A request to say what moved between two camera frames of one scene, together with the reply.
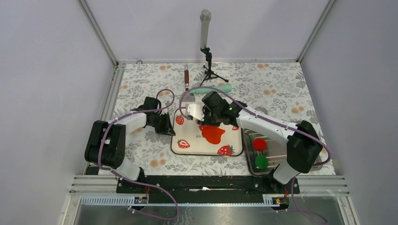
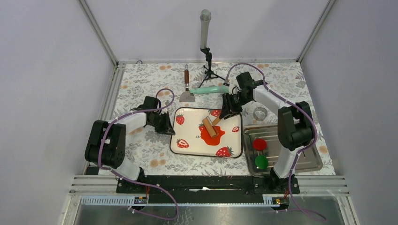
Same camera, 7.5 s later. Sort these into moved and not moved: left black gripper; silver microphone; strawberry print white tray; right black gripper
Moved: right black gripper
Not moved: silver microphone; strawberry print white tray; left black gripper
